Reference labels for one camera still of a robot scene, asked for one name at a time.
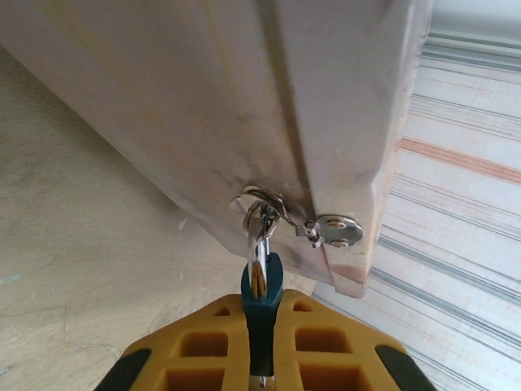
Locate pink illustrated tin box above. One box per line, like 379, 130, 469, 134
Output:
0, 0, 433, 301

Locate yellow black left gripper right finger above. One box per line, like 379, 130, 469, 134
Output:
273, 288, 436, 391

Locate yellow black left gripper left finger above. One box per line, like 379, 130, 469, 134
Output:
93, 293, 254, 391

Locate small teal padlock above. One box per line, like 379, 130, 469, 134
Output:
239, 203, 285, 378

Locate silver split ring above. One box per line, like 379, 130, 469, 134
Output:
230, 183, 291, 241

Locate round metal hasp plate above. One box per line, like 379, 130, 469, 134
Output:
292, 213, 366, 250

